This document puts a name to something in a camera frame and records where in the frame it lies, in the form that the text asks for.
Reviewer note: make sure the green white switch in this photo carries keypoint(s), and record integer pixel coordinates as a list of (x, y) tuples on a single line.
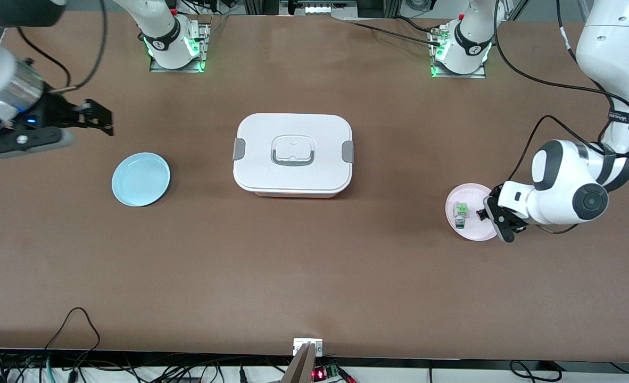
[(460, 213)]

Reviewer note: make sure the white metal camera bracket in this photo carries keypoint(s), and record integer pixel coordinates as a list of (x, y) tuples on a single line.
[(307, 344)]

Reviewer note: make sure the light pink round plate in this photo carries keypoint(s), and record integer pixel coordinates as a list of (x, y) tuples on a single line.
[(477, 231)]

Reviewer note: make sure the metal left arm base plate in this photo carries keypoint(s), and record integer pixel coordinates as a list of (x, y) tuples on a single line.
[(482, 72)]

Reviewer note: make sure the white lidded plastic box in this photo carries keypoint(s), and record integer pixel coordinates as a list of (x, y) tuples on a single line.
[(293, 175)]

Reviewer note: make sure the light blue round plate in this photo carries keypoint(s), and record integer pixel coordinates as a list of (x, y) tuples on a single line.
[(140, 179)]

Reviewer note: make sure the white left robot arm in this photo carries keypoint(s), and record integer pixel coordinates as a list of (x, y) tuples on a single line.
[(559, 197)]

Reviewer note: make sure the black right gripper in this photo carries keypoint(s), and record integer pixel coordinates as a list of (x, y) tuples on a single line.
[(54, 113)]

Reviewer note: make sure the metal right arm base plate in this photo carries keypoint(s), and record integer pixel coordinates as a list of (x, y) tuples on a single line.
[(205, 42)]

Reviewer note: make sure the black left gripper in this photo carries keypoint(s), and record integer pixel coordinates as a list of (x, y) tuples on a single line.
[(489, 207)]

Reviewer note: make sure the circuit board with red light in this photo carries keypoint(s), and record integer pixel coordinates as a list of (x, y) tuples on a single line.
[(326, 372)]

